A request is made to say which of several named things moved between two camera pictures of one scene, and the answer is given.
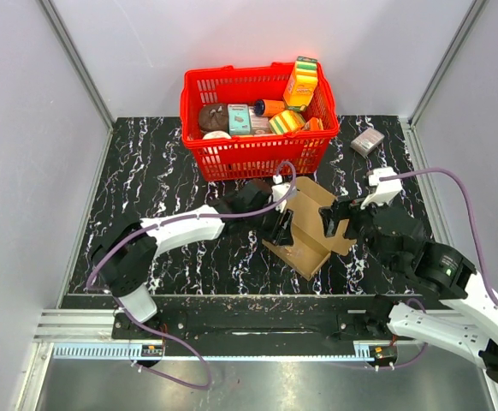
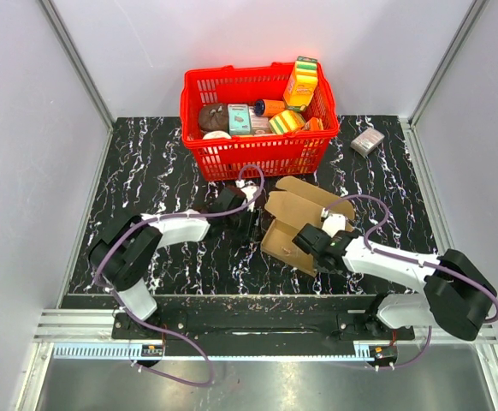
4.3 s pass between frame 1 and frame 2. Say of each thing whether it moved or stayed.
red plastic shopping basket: stayed
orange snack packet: stayed
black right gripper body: moved
